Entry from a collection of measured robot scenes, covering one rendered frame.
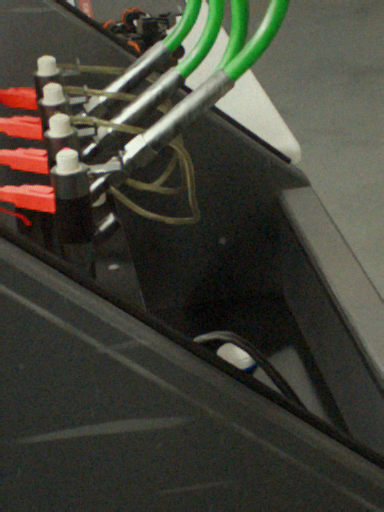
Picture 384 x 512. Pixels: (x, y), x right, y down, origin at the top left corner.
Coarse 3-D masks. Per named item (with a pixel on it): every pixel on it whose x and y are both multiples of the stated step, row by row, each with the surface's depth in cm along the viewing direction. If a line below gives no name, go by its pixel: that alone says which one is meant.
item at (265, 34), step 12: (276, 0) 99; (288, 0) 99; (276, 12) 99; (264, 24) 100; (276, 24) 100; (264, 36) 100; (252, 48) 100; (264, 48) 100; (240, 60) 100; (252, 60) 100; (228, 72) 101; (240, 72) 101
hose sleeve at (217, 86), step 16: (208, 80) 101; (224, 80) 101; (192, 96) 101; (208, 96) 101; (224, 96) 101; (176, 112) 101; (192, 112) 101; (160, 128) 102; (176, 128) 102; (160, 144) 102
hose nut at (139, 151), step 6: (138, 138) 102; (132, 144) 102; (138, 144) 102; (144, 144) 102; (132, 150) 102; (138, 150) 102; (144, 150) 102; (150, 150) 102; (132, 156) 102; (138, 156) 102; (144, 156) 102; (150, 156) 102; (138, 162) 102; (144, 162) 102
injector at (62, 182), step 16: (64, 176) 101; (80, 176) 102; (64, 192) 102; (80, 192) 102; (64, 208) 103; (80, 208) 103; (64, 224) 103; (80, 224) 103; (96, 224) 105; (112, 224) 104; (64, 240) 104; (80, 240) 104; (96, 240) 105; (80, 256) 105
